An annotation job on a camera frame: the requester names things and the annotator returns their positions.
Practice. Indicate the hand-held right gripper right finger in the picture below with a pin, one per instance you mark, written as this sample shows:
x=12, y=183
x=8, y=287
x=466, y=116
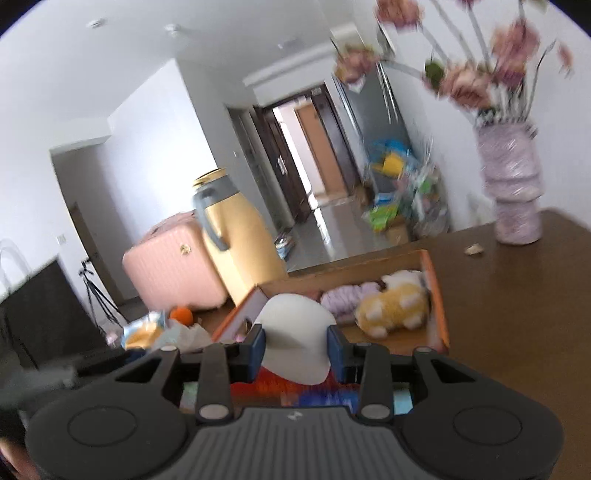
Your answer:
x=334, y=353

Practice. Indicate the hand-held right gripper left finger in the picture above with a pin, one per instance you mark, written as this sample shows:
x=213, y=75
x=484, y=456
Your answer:
x=256, y=353

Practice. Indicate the white cap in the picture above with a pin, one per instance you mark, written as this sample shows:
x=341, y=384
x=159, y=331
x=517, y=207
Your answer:
x=295, y=337

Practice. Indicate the purple fluffy cloth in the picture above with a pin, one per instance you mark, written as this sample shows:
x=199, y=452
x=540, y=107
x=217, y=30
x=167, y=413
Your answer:
x=341, y=297

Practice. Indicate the orange-edged cardboard box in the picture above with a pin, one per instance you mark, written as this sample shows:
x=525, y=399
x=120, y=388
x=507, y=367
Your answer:
x=406, y=342

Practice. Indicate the yellow plush toy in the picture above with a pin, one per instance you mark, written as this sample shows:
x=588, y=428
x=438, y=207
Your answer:
x=397, y=300

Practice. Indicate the red blue patterned cloth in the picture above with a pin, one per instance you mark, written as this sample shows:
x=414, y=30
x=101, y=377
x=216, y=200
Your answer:
x=295, y=392

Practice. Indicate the orange fruit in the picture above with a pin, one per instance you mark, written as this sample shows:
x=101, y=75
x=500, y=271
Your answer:
x=181, y=316

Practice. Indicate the black tripod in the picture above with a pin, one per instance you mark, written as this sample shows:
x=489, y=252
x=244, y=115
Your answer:
x=94, y=295

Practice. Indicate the crumpled plastic bag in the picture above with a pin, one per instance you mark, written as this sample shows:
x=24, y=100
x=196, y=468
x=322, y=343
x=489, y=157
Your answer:
x=157, y=334

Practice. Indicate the yellow thermos jug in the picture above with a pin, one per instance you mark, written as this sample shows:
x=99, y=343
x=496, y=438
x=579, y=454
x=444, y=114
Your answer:
x=244, y=249

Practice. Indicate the small blue stool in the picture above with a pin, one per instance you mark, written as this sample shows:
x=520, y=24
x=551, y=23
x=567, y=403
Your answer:
x=285, y=247

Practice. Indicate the pink suitcase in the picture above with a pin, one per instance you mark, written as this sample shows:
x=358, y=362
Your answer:
x=171, y=267

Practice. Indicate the small brown cardboard box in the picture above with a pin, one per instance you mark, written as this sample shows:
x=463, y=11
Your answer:
x=398, y=233

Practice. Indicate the green packets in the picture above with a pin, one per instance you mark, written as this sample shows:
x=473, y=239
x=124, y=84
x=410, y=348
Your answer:
x=384, y=217

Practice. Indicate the dark wooden door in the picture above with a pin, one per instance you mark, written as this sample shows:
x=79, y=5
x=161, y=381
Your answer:
x=286, y=184

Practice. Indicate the crumpled paper scrap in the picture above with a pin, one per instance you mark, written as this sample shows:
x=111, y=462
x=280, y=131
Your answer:
x=473, y=249

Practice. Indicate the cluttered storage rack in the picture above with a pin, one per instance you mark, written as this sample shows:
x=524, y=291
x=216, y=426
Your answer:
x=429, y=198

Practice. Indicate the light wooden door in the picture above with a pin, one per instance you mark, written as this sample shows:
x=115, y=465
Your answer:
x=318, y=152

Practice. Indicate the grey refrigerator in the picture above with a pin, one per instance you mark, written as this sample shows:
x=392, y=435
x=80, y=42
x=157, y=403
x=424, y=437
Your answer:
x=369, y=115

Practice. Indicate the pink artificial flowers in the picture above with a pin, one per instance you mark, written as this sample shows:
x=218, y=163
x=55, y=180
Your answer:
x=466, y=83

